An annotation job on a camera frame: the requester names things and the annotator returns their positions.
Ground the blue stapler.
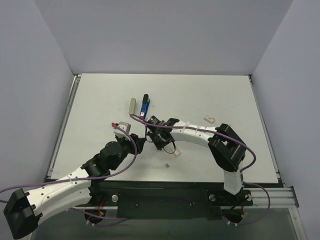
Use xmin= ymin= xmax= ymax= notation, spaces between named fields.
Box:
xmin=139 ymin=93 xmax=150 ymax=120

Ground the beige stapler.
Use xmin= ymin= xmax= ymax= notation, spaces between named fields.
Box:
xmin=128 ymin=98 xmax=137 ymax=115

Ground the staple box tray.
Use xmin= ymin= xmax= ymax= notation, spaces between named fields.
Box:
xmin=174 ymin=149 xmax=182 ymax=157

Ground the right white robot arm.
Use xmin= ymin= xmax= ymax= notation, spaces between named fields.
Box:
xmin=146 ymin=116 xmax=246 ymax=205

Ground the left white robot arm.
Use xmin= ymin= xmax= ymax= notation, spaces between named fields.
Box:
xmin=3 ymin=133 xmax=146 ymax=240

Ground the staple box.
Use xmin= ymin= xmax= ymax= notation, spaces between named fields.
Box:
xmin=203 ymin=115 xmax=215 ymax=124

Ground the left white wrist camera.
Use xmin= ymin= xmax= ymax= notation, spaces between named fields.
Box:
xmin=111 ymin=121 xmax=131 ymax=138

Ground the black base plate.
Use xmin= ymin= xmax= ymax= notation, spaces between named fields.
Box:
xmin=83 ymin=180 xmax=253 ymax=220

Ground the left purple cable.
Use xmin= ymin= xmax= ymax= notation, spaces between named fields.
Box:
xmin=0 ymin=124 xmax=138 ymax=228

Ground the aluminium rail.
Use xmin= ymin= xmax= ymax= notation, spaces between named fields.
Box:
xmin=244 ymin=186 xmax=300 ymax=209

